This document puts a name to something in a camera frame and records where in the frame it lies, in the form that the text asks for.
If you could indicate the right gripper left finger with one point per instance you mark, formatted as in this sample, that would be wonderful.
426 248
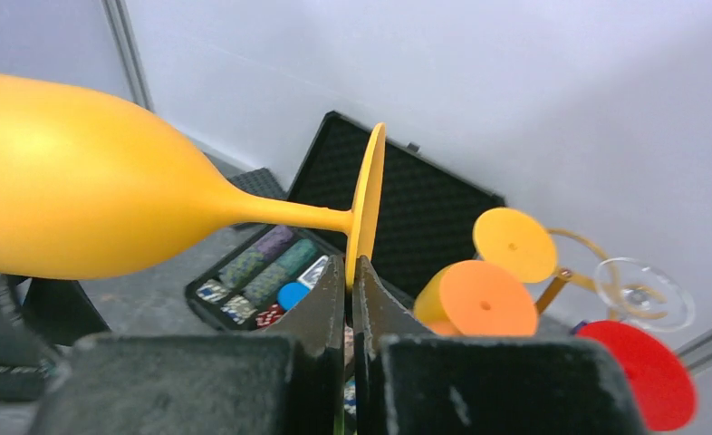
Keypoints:
285 379

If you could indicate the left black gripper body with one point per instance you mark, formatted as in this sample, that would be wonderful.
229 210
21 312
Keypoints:
38 317

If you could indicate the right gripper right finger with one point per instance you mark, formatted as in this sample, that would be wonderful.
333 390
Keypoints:
412 381

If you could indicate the orange plastic wine glass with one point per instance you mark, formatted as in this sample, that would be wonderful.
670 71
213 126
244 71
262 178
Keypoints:
476 298

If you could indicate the yellow wine glass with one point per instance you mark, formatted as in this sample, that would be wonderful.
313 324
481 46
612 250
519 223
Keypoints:
517 242
94 186

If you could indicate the gold wine glass rack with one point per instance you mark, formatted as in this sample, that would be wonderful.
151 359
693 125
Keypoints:
578 270

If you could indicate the clear wine glass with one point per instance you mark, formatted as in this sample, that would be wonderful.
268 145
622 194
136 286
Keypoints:
680 307

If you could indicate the red plastic wine glass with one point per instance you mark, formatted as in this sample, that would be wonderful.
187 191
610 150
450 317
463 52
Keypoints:
662 385

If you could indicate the blue round chip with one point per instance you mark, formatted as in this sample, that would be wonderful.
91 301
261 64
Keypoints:
291 294

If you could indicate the black poker chip case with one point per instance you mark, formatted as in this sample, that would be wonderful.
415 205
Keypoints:
425 223

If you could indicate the dark grey foam pad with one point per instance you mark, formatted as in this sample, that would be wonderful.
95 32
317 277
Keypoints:
259 182

